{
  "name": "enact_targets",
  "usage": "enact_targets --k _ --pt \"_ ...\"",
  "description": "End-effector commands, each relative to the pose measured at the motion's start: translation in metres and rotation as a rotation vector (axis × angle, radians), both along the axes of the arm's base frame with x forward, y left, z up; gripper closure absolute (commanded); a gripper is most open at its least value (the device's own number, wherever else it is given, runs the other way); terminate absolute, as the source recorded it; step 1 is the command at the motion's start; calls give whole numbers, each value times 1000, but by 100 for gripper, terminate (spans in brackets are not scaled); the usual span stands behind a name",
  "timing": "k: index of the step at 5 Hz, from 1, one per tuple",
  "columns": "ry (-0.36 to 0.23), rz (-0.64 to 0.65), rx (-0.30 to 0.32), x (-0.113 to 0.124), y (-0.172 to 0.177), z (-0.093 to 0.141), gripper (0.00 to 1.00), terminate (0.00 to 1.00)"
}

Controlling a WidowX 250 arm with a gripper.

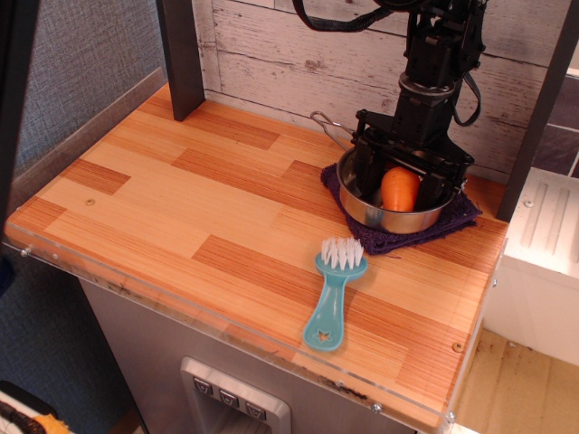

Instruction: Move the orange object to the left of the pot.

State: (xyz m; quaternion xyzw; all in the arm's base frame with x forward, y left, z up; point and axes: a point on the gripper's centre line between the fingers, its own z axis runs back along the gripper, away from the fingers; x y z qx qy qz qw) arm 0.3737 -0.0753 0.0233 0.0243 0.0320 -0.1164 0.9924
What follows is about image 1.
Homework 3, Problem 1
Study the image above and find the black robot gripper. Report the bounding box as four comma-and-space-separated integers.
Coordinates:
351, 80, 475, 212

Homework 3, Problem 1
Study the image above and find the orange plastic toy carrot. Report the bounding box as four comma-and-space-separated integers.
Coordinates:
381, 167, 421, 212

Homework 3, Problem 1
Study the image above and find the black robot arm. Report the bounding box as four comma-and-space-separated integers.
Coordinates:
353, 1, 486, 211

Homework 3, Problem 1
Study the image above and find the small stainless steel pot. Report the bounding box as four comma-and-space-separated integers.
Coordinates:
310, 110, 460, 234

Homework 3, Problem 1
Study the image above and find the yellow orange fabric object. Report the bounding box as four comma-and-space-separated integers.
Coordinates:
33, 414, 71, 434

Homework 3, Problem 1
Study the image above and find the dark purple knitted cloth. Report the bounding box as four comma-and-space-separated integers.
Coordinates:
320, 163, 482, 256

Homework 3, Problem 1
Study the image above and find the teal scrub brush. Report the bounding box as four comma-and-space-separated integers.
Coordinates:
303, 237, 368, 352

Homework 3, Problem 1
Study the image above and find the white toy sink unit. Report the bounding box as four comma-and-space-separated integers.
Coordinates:
484, 168, 578, 364

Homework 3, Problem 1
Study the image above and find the clear acrylic edge guard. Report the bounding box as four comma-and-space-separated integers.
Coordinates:
6, 210, 507, 433

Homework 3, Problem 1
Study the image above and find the silver dispenser panel with buttons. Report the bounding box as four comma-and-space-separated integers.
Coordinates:
180, 356, 292, 433

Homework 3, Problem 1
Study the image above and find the grey toy fridge cabinet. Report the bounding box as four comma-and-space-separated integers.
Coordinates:
81, 280, 412, 433

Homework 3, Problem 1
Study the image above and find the dark grey right post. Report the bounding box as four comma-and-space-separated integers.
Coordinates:
496, 0, 578, 222

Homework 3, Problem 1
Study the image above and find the dark grey post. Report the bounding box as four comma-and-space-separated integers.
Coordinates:
156, 0, 205, 121
496, 0, 578, 222

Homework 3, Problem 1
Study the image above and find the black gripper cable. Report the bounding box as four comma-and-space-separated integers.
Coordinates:
291, 0, 481, 127

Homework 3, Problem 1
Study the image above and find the dark grey left post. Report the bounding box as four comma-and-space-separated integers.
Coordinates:
156, 0, 205, 121

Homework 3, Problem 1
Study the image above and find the grey left side rail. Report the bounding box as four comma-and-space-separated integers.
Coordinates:
7, 68, 166, 214

